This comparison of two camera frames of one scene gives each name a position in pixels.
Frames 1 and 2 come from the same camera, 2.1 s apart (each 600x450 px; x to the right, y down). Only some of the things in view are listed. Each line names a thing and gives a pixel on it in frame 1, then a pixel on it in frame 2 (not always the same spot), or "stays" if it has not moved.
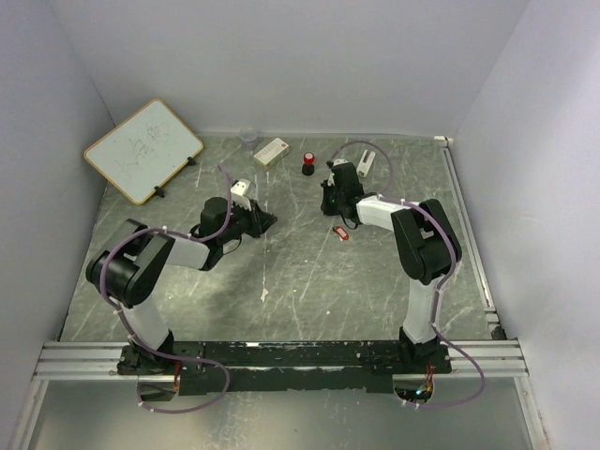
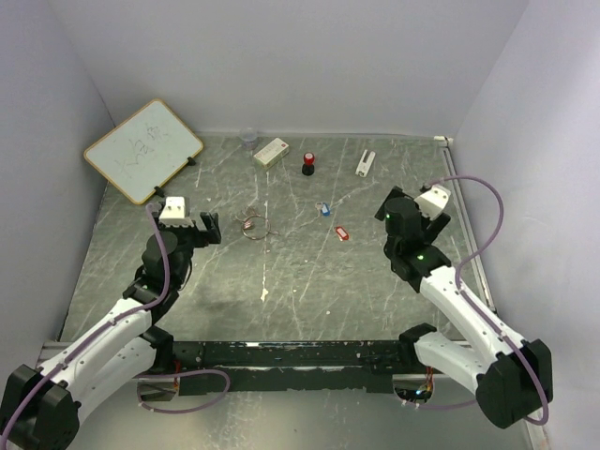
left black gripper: (260, 220) -> (210, 234)
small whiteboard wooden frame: (144, 150) stays
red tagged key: (341, 233) stays
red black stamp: (307, 168) stays
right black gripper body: (330, 200) -> (431, 229)
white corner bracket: (442, 138) stays
